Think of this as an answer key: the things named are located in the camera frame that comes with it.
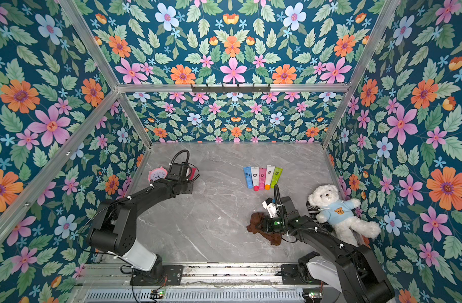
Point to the white toothpaste tube orange cap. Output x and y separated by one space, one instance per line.
269 176

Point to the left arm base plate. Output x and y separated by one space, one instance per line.
170 275

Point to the magenta toothpaste tube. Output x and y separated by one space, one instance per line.
193 173

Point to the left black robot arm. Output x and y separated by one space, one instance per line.
114 227

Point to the brown cloth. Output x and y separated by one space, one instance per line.
257 226

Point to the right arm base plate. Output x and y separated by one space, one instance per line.
290 275

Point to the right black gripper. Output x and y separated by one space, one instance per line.
270 223

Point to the metal hook rail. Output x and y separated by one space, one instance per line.
245 88

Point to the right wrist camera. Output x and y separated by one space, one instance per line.
270 206

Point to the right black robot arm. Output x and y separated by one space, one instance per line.
353 271

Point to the pink alarm clock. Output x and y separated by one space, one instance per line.
156 174

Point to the white teddy bear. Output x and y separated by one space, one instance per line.
338 213

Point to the pink toothpaste tube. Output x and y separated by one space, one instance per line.
262 178

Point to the blue toothpaste tube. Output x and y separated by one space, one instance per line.
248 175

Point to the white toothpaste tube red cap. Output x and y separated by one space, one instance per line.
255 178

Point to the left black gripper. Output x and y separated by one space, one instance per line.
190 185

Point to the green toothpaste tube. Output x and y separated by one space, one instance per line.
276 177

